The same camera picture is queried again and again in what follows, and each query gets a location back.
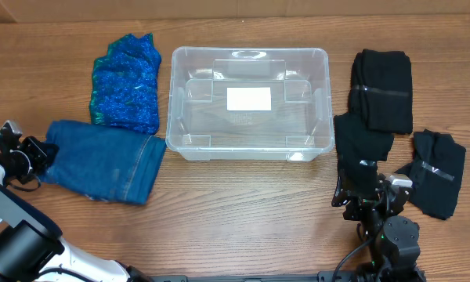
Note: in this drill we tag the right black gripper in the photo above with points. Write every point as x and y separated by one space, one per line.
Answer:
357 205

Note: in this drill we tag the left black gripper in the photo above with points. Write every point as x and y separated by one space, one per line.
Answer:
42 153

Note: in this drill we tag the blue denim jeans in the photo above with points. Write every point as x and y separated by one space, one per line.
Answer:
104 163

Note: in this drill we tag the blue sequin fabric bundle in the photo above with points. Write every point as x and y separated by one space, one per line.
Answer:
124 85

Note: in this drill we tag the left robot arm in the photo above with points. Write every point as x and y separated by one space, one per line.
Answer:
32 247

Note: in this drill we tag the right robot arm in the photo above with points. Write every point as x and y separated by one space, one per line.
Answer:
389 247

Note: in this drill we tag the middle folded black garment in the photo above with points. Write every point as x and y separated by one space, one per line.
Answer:
359 150

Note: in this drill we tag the small folded black garment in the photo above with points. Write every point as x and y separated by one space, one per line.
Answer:
436 172

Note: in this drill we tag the large folded black garment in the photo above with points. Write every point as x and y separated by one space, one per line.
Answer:
382 91

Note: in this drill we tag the clear plastic storage bin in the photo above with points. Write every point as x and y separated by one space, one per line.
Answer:
299 126

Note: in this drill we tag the white label in bin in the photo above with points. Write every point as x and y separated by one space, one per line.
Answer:
249 99

